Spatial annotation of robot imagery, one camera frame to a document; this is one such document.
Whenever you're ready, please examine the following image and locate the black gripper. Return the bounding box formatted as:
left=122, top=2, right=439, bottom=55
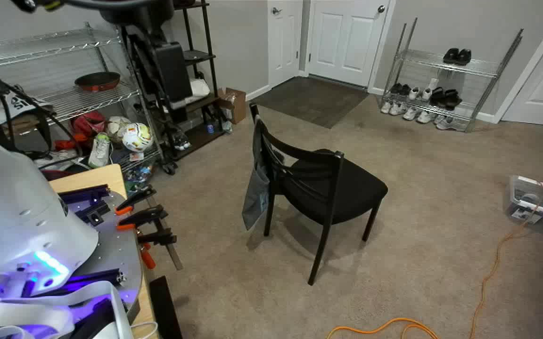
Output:
left=151, top=40, right=194, bottom=104

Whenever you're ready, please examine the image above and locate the grey tote bag blue print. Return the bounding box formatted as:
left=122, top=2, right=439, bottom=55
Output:
left=239, top=121, right=281, bottom=234

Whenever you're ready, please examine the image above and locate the red bag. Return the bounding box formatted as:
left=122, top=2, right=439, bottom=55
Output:
left=53, top=110, right=109, bottom=153

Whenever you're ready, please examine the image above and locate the white black patterned bag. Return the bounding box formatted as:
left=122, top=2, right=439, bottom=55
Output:
left=0, top=87, right=41, bottom=128

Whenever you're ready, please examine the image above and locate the black wooden chair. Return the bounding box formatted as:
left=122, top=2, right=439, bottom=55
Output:
left=247, top=102, right=390, bottom=288

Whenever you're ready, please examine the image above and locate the black round plate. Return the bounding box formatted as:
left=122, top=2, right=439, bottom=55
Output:
left=179, top=49, right=217, bottom=66

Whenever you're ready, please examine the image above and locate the white folded cloth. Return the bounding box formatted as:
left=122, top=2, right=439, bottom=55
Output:
left=186, top=78, right=213, bottom=100

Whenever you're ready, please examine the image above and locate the brown cardboard box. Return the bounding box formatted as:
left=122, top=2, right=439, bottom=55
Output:
left=215, top=85, right=249, bottom=126

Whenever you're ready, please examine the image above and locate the red and black round pan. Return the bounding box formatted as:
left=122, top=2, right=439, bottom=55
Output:
left=73, top=70, right=122, bottom=94

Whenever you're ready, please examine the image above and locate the black shelf unit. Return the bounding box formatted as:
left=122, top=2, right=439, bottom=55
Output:
left=103, top=0, right=224, bottom=177

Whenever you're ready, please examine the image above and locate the colourful soccer ball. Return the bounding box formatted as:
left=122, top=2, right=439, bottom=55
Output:
left=120, top=121, right=154, bottom=155

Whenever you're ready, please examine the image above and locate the white ball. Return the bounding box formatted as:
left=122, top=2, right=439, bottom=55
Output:
left=105, top=115, right=132, bottom=147

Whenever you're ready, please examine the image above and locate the white and green bottle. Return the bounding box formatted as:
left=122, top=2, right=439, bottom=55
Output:
left=86, top=132, right=113, bottom=170

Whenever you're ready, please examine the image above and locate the black orange bar clamp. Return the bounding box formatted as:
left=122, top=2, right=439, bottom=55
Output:
left=113, top=183, right=158, bottom=219
left=115, top=204, right=185, bottom=273
left=134, top=226, right=179, bottom=271

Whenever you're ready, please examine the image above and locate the brown door mat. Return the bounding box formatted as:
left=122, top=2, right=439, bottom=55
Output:
left=249, top=76, right=371, bottom=130

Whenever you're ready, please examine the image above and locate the purple aluminium extrusion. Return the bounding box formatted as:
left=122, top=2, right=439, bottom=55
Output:
left=56, top=183, right=113, bottom=228

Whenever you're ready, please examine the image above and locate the grey round mounting plate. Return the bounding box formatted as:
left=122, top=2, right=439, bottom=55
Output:
left=47, top=187, right=145, bottom=326

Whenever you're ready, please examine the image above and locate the dark shoe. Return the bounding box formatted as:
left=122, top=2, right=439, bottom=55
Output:
left=388, top=81, right=413, bottom=98

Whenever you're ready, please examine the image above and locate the black flat bar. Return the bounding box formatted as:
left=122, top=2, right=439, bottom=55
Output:
left=147, top=275, right=185, bottom=339

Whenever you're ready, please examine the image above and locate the clear plastic box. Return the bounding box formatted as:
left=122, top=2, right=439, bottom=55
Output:
left=505, top=174, right=543, bottom=228

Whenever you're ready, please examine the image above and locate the silver wire shelf unit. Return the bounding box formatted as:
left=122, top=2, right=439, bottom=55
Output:
left=0, top=23, right=160, bottom=166

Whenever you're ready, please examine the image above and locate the white grey stand frame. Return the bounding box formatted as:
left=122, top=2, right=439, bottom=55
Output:
left=0, top=281, right=136, bottom=339

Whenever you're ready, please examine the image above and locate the silver wire shoe rack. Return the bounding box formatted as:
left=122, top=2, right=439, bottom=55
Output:
left=381, top=15, right=526, bottom=134

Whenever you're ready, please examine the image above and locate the orange extension cable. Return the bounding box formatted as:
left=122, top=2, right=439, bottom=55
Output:
left=326, top=221, right=535, bottom=339

